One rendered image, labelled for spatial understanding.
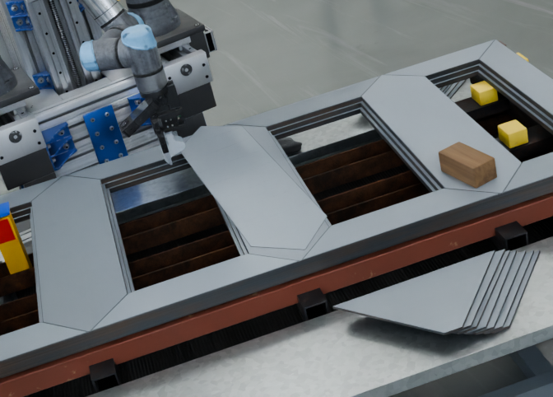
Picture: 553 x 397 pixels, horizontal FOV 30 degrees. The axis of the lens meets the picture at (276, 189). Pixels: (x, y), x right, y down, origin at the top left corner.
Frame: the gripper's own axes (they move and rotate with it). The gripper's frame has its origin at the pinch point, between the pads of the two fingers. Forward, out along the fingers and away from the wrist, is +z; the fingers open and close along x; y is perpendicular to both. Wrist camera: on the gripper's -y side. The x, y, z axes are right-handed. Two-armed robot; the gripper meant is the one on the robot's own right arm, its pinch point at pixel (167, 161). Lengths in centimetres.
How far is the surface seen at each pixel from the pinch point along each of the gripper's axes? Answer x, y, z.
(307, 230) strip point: -52, 22, 1
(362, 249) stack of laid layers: -62, 31, 3
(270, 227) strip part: -46.0, 15.6, 0.8
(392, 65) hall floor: 205, 123, 86
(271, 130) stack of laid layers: 2.8, 28.1, 2.2
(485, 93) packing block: -8, 83, 6
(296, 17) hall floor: 306, 102, 86
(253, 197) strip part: -30.8, 15.5, 0.8
